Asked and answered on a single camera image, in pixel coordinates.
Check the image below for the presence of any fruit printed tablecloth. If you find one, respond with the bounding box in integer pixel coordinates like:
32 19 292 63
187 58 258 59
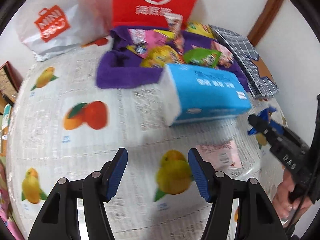
5 39 288 240

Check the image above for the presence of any bright pink snack packet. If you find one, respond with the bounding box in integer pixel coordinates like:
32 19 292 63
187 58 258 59
127 28 168 46

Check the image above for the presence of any green snack packet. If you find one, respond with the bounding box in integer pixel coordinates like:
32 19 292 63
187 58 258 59
182 48 223 68

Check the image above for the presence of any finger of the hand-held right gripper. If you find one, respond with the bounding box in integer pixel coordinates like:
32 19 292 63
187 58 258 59
269 121 310 151
248 114 283 151

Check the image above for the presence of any blue snack packet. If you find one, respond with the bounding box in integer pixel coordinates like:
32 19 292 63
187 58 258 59
247 107 278 135

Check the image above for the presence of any pink printed cloth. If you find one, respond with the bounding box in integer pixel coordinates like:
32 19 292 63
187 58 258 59
0 160 15 230

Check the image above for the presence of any pale green box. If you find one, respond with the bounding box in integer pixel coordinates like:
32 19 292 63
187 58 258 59
1 104 13 130

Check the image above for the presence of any brown wooden door frame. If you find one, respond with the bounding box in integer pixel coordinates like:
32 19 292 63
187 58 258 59
247 0 285 47

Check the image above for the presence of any white plastic shopping bag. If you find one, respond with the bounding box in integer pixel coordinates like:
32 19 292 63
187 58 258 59
15 0 113 62

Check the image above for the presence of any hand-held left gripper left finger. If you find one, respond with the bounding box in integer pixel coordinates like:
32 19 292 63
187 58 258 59
27 147 128 240

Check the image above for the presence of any red paper bag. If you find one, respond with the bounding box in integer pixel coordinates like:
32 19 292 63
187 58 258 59
111 0 205 29

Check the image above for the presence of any person's right hand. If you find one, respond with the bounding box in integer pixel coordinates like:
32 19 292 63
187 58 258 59
272 172 313 222

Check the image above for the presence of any purple towel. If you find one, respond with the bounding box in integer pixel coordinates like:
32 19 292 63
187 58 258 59
96 25 250 90

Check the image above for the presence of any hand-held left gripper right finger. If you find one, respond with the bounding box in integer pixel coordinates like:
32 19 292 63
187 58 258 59
188 148 288 240

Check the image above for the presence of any brown patterned box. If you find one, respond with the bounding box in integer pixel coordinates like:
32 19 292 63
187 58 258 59
0 61 24 100

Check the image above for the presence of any small yellow snack packet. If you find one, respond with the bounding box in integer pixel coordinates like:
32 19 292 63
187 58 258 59
154 29 175 39

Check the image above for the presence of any large yellow snack bag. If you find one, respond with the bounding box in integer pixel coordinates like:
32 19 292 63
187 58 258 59
185 21 215 39

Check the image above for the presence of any pale pink packet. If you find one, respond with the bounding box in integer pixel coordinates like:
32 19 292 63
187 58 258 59
195 140 242 172

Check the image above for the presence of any blue tissue pack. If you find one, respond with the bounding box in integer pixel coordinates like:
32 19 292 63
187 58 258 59
160 64 252 127

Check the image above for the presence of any grey checked cloth with star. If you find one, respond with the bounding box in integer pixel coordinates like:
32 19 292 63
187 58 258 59
209 24 280 99

